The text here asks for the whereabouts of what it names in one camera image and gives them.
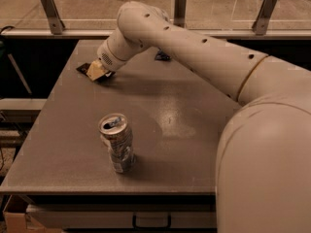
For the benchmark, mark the crushed silver soda can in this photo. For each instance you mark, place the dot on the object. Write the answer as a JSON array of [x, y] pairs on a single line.
[[116, 134]]

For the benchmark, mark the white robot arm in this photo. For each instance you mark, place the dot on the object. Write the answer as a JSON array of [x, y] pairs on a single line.
[[263, 163]]

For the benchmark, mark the middle metal bracket post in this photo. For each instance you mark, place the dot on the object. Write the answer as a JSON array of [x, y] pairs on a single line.
[[179, 12]]

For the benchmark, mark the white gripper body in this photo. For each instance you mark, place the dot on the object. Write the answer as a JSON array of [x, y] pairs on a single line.
[[105, 58]]

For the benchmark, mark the left metal bracket post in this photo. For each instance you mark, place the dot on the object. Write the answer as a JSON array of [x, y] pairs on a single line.
[[55, 23]]

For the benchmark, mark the right metal bracket post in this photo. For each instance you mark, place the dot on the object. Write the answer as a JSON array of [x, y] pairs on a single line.
[[261, 23]]

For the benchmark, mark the long metal rail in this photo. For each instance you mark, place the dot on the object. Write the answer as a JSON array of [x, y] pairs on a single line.
[[101, 34]]

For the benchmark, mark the metal bracket post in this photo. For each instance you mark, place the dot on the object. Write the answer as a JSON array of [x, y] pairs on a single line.
[[179, 12], [261, 23], [55, 23]]

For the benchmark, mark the grey drawer with handle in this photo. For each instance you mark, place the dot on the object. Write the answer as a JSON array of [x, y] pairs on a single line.
[[130, 216]]

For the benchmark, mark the dark blue snack bar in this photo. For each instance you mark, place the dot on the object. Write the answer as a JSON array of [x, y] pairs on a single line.
[[162, 56]]

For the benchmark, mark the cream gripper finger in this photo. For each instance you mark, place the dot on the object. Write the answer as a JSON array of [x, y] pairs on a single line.
[[96, 70]]

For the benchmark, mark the cardboard box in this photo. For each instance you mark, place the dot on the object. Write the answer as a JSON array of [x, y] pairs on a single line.
[[19, 221]]

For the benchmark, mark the black rxbar chocolate bar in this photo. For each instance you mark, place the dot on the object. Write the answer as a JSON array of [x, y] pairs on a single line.
[[83, 68]]

